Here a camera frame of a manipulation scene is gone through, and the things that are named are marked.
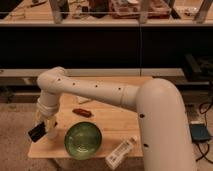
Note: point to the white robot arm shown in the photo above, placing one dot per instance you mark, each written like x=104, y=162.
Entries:
x=165, y=137

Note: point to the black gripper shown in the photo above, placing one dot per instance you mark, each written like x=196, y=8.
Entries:
x=39, y=131

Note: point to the wooden folding table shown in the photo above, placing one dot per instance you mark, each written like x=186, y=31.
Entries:
x=116, y=124

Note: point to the blue foot pedal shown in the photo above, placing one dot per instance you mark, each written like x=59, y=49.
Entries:
x=199, y=133

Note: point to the long background workbench shelf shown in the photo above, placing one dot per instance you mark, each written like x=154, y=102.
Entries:
x=31, y=42

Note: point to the brown oblong object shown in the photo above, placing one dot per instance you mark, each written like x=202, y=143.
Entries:
x=82, y=112

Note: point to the white squeeze bottle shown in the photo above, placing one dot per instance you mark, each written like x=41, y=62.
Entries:
x=118, y=154

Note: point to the white eraser block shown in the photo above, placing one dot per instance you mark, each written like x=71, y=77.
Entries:
x=82, y=100

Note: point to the green round plate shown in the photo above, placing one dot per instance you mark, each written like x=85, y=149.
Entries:
x=82, y=140

